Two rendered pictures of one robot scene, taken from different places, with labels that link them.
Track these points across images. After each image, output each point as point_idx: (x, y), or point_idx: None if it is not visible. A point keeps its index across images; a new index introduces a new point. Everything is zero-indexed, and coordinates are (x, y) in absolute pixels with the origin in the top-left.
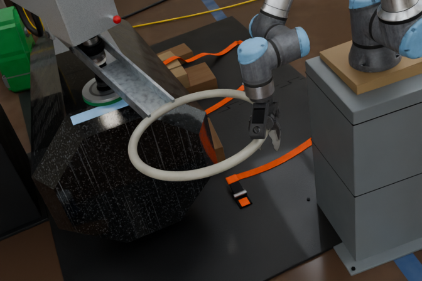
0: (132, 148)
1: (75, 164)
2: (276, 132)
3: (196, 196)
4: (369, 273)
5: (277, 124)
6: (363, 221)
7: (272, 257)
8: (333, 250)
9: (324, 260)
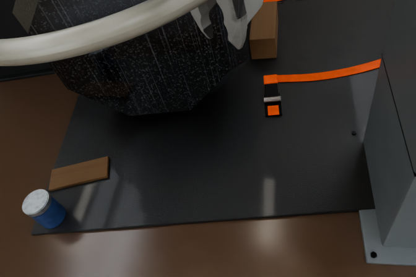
0: None
1: (46, 6)
2: None
3: (211, 88)
4: (395, 271)
5: None
6: (415, 209)
7: (272, 191)
8: (357, 214)
9: (338, 224)
